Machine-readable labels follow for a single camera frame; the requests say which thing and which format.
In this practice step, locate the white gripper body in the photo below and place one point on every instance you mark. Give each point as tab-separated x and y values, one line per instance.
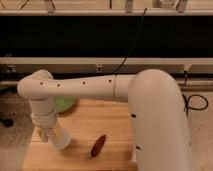
46	126

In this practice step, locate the white ceramic cup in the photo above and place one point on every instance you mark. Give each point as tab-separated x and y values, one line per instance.
59	137

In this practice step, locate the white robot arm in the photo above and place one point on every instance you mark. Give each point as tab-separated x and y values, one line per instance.
158	114

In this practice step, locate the green ceramic bowl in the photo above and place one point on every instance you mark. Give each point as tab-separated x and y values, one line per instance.
62	104

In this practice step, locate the wooden board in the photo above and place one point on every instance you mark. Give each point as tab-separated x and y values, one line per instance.
86	122

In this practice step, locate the brown oblong object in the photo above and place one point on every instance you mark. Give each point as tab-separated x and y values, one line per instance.
98	145

